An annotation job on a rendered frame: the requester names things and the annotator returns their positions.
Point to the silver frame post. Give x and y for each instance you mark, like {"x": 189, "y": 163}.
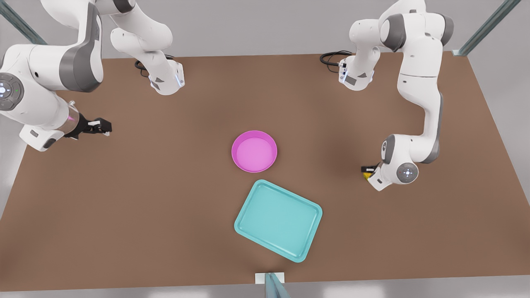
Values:
{"x": 486, "y": 27}
{"x": 273, "y": 285}
{"x": 20, "y": 22}

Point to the teal rectangular tray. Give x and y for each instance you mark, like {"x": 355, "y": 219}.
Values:
{"x": 278, "y": 219}

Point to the orange fruit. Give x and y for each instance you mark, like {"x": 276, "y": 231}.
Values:
{"x": 367, "y": 176}

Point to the pink round plate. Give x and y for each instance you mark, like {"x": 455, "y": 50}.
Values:
{"x": 254, "y": 151}

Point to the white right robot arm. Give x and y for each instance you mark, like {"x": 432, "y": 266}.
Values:
{"x": 41, "y": 66}

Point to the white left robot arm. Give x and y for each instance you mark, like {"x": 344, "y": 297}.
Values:
{"x": 418, "y": 70}

